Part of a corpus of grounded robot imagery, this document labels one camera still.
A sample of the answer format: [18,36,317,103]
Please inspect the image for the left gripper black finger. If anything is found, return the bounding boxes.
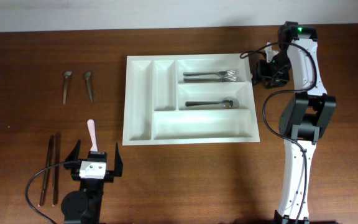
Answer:
[63,140,81,170]
[114,143,124,177]

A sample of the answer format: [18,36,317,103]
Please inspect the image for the metal fork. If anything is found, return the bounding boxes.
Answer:
[183,77,237,83]
[183,70,237,78]

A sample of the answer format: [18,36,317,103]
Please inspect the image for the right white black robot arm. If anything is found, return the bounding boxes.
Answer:
[252,21,336,223]

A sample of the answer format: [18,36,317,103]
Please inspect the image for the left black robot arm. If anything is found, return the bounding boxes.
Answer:
[61,141,123,223]

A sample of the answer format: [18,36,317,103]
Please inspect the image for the right dark metal knife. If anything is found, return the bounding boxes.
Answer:
[52,132,61,207]

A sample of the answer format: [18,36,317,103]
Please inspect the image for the dark metal knife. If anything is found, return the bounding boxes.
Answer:
[52,132,61,207]
[39,135,55,207]

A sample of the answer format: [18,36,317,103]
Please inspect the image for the left dark metal knife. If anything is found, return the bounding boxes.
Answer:
[39,135,55,207]

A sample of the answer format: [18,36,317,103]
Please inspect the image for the left small metal teaspoon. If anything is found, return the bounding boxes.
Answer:
[63,71,73,105]

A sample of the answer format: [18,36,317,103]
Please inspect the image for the small metal teaspoon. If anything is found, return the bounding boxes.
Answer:
[63,71,73,105]
[84,72,94,103]

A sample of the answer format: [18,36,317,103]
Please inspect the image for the right small metal teaspoon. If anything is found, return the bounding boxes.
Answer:
[84,72,94,103]

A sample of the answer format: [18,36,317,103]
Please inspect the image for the white plastic cutlery tray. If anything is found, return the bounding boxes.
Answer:
[122,54,260,146]

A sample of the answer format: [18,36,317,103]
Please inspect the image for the pink handled utensil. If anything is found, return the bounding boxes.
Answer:
[86,119,98,152]

